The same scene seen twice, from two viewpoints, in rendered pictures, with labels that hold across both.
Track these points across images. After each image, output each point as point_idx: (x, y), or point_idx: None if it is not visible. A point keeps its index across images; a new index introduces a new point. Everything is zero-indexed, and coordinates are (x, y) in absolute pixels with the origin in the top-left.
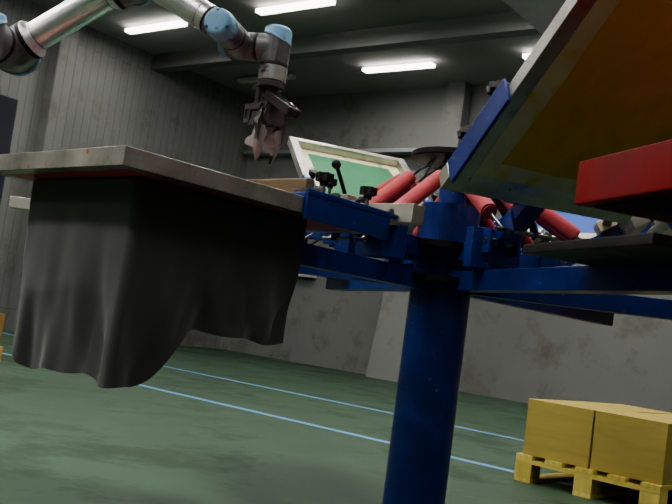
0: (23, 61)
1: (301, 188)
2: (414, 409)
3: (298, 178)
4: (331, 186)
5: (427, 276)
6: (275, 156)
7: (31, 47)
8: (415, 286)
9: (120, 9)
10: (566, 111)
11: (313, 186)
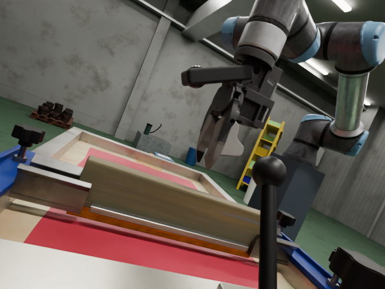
0: (336, 142)
1: (82, 167)
2: None
3: (110, 161)
4: (342, 285)
5: None
6: (209, 156)
7: (332, 131)
8: None
9: (349, 75)
10: None
11: (83, 167)
